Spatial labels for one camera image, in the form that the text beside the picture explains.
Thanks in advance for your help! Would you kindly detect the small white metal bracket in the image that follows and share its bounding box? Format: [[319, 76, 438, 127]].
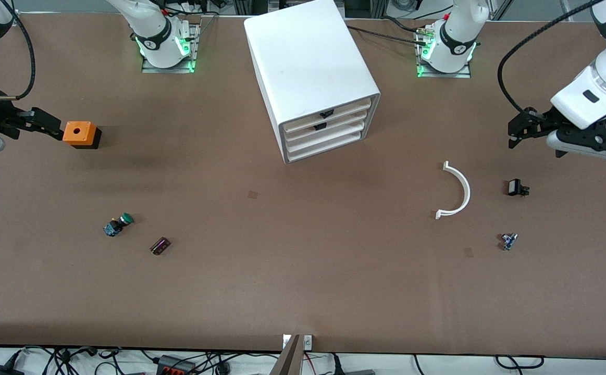
[[282, 334, 313, 351]]

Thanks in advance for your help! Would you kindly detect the thin black table cable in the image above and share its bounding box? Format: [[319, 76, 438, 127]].
[[380, 16, 424, 34]]

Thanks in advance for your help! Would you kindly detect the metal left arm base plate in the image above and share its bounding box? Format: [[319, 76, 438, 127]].
[[416, 21, 472, 79]]

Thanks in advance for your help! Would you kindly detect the green push button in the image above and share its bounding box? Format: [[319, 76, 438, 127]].
[[103, 212, 134, 238]]

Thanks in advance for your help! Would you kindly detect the orange box with black base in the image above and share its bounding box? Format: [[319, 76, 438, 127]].
[[63, 121, 102, 150]]

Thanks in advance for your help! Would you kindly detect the brown angled post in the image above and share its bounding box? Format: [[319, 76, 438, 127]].
[[270, 334, 302, 375]]

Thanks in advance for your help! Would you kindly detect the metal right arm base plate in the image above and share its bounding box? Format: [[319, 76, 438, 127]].
[[141, 22, 201, 74]]

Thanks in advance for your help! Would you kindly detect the white drawer cabinet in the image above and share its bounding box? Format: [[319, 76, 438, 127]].
[[244, 0, 381, 165]]

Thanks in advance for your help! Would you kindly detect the black and orange power strip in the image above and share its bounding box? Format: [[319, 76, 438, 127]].
[[156, 355, 197, 375]]

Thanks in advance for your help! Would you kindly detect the white plastic drawer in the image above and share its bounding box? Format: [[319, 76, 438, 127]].
[[287, 129, 372, 161], [285, 119, 375, 152], [283, 108, 377, 143], [281, 97, 380, 134]]

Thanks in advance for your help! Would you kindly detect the white curved plastic arc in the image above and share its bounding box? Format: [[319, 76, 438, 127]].
[[435, 161, 472, 220]]

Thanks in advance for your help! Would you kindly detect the thick black table cable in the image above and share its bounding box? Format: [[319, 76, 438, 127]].
[[344, 23, 429, 45]]

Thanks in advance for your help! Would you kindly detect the black looped cable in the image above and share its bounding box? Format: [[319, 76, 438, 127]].
[[494, 355, 546, 371]]

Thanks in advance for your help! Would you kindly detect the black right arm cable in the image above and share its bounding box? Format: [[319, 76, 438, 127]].
[[0, 0, 38, 101]]

